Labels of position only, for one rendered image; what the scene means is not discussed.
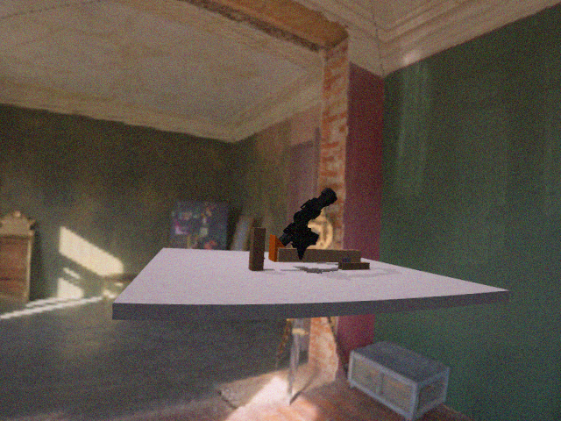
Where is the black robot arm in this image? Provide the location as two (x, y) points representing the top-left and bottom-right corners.
(279, 187), (337, 247)

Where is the long brown wooden rail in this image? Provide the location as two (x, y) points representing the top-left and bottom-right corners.
(277, 248), (362, 263)

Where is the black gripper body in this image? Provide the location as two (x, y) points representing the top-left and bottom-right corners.
(287, 225), (316, 246)

